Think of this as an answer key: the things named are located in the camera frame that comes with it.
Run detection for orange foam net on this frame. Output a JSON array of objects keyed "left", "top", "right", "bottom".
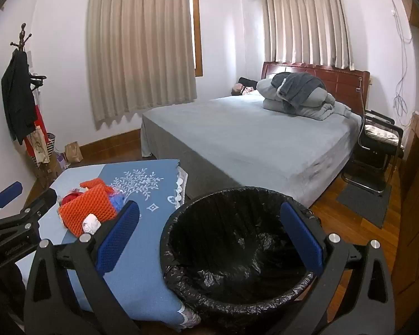
[{"left": 58, "top": 185, "right": 117, "bottom": 237}]

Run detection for red plastic bag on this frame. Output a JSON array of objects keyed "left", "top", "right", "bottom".
[{"left": 62, "top": 189, "right": 86, "bottom": 205}]

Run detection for pink bundle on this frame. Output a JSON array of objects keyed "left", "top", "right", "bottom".
[{"left": 230, "top": 83, "right": 255, "bottom": 96}]

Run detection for white hanging cables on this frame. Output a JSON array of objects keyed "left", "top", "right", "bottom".
[{"left": 386, "top": 0, "right": 414, "bottom": 117}]

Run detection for black office chair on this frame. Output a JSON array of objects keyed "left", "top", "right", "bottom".
[{"left": 341, "top": 77, "right": 405, "bottom": 196}]

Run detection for brown paper bag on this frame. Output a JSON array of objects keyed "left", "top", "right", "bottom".
[{"left": 64, "top": 141, "right": 84, "bottom": 163}]

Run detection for patterned chair cushion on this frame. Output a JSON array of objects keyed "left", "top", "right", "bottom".
[{"left": 365, "top": 124, "right": 400, "bottom": 143}]

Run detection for white tissue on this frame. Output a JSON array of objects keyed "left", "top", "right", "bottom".
[{"left": 82, "top": 214, "right": 102, "bottom": 234}]

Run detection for bin with black liner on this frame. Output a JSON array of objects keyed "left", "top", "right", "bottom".
[{"left": 159, "top": 188, "right": 327, "bottom": 325}]

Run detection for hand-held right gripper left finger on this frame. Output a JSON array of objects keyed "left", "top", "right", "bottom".
[{"left": 23, "top": 200, "right": 142, "bottom": 335}]

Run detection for wooden window frame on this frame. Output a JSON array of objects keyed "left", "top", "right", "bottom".
[{"left": 189, "top": 0, "right": 204, "bottom": 76}]

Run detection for grey floor mat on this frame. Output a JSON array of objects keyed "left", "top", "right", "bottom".
[{"left": 336, "top": 181, "right": 393, "bottom": 229}]

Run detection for wooden coat rack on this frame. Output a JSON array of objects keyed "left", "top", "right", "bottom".
[{"left": 10, "top": 24, "right": 47, "bottom": 88}]

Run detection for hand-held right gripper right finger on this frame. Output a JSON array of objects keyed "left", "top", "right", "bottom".
[{"left": 262, "top": 200, "right": 395, "bottom": 335}]

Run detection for bed with grey sheet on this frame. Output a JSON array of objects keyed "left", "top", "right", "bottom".
[{"left": 141, "top": 91, "right": 364, "bottom": 210}]

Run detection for dark grey garment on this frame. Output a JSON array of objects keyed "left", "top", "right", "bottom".
[{"left": 270, "top": 71, "right": 327, "bottom": 110}]

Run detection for blue tree-print tablecloth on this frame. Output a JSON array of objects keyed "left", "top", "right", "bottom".
[{"left": 19, "top": 159, "right": 201, "bottom": 334}]

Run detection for narrow beige curtain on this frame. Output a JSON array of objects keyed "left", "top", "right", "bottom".
[{"left": 263, "top": 0, "right": 355, "bottom": 70}]

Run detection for beige tote bag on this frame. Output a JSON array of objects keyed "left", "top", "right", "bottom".
[{"left": 30, "top": 127, "right": 51, "bottom": 166}]

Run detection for grey pillows and blanket pile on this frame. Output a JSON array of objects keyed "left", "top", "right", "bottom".
[{"left": 256, "top": 73, "right": 353, "bottom": 121}]

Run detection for wooden headboard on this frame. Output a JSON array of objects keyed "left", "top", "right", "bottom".
[{"left": 261, "top": 61, "right": 371, "bottom": 116}]

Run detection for blue plastic wrapper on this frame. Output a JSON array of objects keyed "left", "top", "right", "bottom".
[{"left": 108, "top": 188, "right": 128, "bottom": 213}]

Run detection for wide beige curtain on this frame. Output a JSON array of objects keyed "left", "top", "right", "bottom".
[{"left": 87, "top": 0, "right": 198, "bottom": 130}]

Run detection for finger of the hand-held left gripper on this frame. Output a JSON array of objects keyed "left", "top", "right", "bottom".
[
  {"left": 0, "top": 181, "right": 23, "bottom": 223},
  {"left": 0, "top": 188, "right": 58, "bottom": 244}
]

